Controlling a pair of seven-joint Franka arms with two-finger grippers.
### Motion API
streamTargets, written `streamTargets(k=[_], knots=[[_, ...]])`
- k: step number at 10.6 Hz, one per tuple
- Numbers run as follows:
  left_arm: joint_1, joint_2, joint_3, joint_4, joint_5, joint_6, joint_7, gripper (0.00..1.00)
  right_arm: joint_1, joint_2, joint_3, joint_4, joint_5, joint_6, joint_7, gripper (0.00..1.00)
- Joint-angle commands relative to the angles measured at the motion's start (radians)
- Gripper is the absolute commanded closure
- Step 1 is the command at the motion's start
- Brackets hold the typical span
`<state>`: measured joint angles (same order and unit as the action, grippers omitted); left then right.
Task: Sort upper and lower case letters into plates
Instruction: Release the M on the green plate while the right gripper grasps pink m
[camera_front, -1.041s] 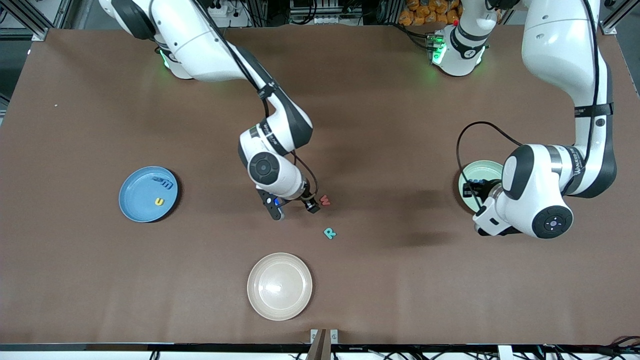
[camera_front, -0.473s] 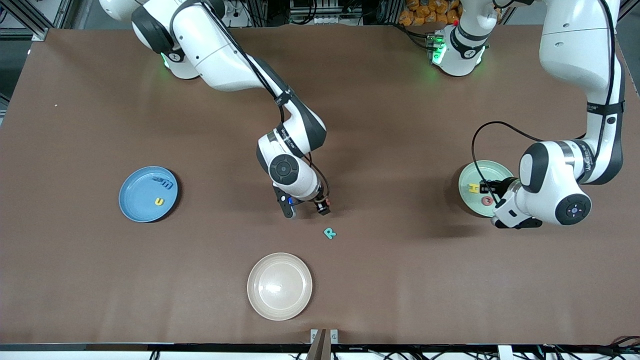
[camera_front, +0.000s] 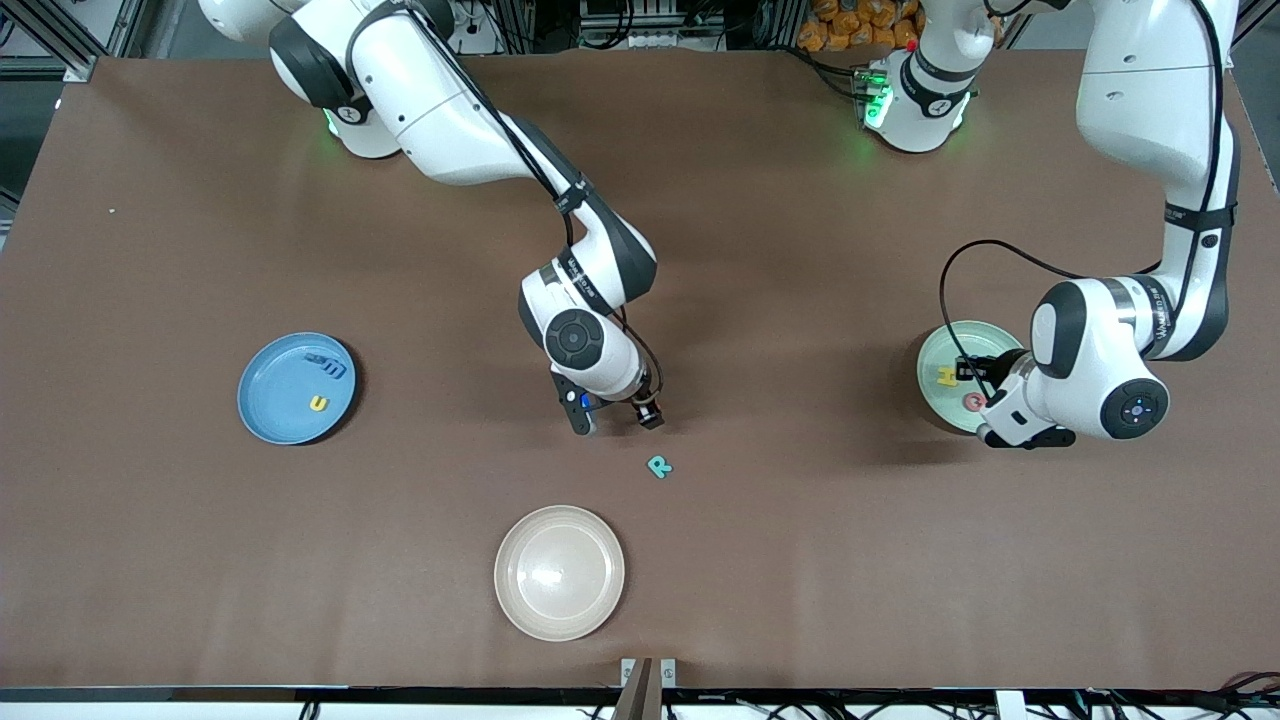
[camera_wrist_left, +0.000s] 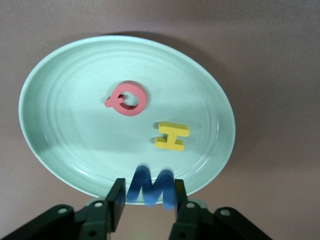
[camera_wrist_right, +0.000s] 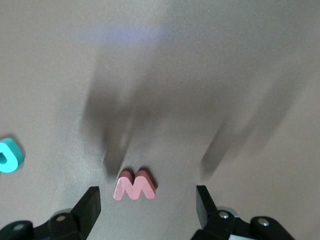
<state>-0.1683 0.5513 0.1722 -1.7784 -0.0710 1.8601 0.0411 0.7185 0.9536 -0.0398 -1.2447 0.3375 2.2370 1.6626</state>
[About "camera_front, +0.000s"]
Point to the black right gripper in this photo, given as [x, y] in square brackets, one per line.
[648, 411]

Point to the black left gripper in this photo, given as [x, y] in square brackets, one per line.
[978, 368]

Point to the red foam letter Q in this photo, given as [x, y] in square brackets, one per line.
[970, 403]

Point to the yellow foam letter H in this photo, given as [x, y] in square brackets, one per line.
[945, 377]

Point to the blue foam lowercase m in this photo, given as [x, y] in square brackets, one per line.
[335, 371]

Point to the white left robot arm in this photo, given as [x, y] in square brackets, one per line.
[1150, 90]

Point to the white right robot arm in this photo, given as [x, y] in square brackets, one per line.
[430, 110]

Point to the teal foam letter R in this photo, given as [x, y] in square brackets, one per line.
[655, 466]

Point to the green round plate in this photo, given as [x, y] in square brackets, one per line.
[940, 350]

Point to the beige round plate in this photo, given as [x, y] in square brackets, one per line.
[560, 575]

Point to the blue round plate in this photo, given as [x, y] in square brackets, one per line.
[280, 400]

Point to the white power strip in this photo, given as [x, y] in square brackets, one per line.
[640, 40]

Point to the black table edge bar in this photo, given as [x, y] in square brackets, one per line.
[300, 693]

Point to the bag of orange items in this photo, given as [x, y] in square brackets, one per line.
[840, 25]

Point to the grey bracket with post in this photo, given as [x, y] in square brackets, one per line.
[648, 690]

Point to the aluminium frame profile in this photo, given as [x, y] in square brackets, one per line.
[70, 40]

